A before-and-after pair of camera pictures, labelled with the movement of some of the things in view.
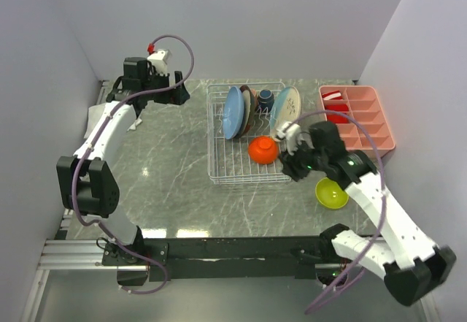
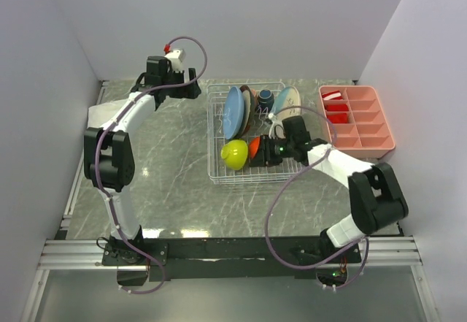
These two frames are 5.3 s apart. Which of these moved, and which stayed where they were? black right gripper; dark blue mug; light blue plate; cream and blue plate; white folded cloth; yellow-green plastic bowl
Moved: black right gripper; yellow-green plastic bowl
Stayed: light blue plate; dark blue mug; cream and blue plate; white folded cloth
